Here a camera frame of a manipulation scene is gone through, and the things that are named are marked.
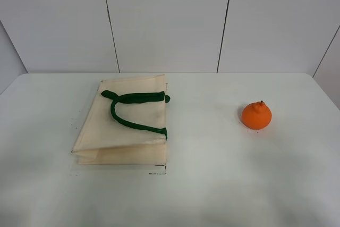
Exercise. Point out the orange citrus fruit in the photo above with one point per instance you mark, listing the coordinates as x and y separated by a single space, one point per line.
256 115

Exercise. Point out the cream linen bag green handles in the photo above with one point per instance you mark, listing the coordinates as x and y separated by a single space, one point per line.
126 123

